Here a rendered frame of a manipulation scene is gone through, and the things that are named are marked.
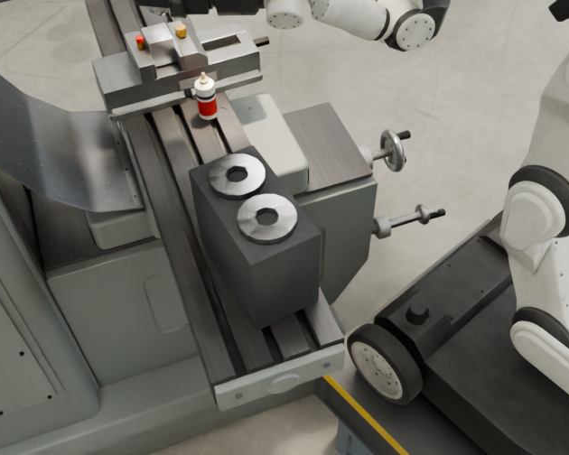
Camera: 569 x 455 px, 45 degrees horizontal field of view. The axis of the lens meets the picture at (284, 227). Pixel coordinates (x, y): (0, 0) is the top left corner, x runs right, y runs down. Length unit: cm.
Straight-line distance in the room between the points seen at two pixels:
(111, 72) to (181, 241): 44
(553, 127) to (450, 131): 170
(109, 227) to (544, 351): 92
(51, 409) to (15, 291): 49
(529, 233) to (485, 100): 181
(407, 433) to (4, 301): 93
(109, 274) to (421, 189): 140
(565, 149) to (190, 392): 119
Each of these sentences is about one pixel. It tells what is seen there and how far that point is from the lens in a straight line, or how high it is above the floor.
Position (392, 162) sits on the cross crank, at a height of 62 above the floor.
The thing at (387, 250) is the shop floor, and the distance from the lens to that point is 242.
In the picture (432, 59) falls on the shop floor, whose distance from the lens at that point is 322.
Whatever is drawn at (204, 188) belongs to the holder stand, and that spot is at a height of 113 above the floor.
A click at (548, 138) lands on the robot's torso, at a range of 120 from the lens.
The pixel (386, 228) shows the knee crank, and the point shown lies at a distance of 178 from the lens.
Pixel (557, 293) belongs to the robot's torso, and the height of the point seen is 82.
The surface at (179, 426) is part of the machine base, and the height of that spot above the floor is 12.
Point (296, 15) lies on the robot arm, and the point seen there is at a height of 123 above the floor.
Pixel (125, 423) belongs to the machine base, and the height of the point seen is 18.
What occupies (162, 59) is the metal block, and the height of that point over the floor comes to 103.
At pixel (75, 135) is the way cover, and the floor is 90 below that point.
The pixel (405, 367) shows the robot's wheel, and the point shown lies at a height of 58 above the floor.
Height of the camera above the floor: 193
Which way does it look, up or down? 51 degrees down
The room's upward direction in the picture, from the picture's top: 2 degrees counter-clockwise
